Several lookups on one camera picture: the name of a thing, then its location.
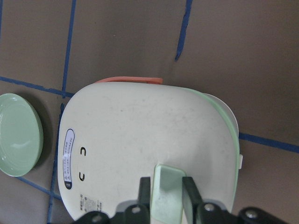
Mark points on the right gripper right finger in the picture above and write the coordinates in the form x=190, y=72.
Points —
x=191, y=199

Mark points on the green plate near left arm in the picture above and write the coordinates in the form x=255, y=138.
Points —
x=21, y=135

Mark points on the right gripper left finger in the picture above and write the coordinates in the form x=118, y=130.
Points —
x=144, y=199

